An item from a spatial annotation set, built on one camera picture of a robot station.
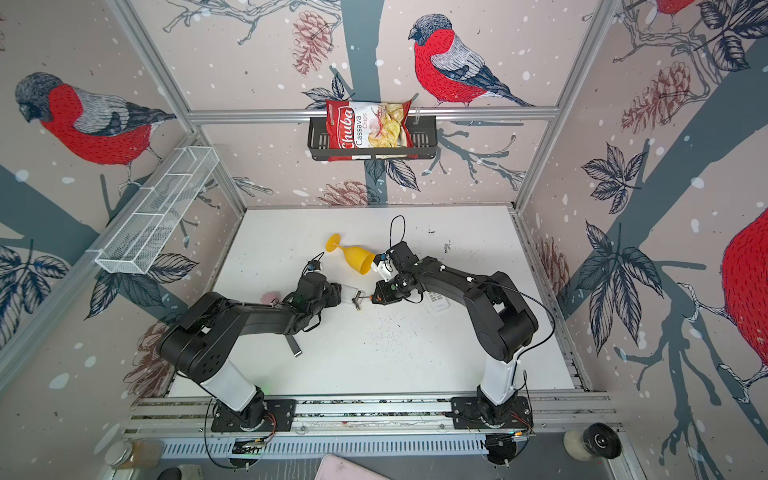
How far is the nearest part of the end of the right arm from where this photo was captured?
70 cm

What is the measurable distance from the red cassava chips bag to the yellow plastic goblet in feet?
1.18

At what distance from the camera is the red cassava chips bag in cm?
87

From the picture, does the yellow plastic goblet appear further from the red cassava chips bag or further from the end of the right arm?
the red cassava chips bag

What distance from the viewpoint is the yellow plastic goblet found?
978 mm
